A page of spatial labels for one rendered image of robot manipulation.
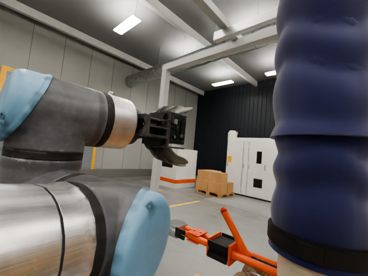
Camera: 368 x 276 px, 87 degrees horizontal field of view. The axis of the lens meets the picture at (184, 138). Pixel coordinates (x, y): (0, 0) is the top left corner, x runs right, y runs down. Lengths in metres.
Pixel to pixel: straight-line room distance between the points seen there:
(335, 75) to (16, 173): 0.57
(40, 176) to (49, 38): 10.12
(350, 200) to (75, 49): 10.44
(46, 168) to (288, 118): 0.49
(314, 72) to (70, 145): 0.50
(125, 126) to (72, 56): 10.11
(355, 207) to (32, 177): 0.56
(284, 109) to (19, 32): 9.97
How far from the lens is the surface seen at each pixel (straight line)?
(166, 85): 3.90
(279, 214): 0.56
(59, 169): 0.29
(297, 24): 0.63
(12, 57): 9.84
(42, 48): 10.15
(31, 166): 0.29
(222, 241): 0.74
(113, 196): 0.19
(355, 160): 0.54
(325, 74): 0.54
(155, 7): 7.30
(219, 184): 7.50
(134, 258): 0.18
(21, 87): 0.28
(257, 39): 3.04
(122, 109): 0.32
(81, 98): 0.30
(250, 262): 0.68
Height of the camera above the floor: 1.53
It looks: 4 degrees up
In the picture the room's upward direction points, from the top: 5 degrees clockwise
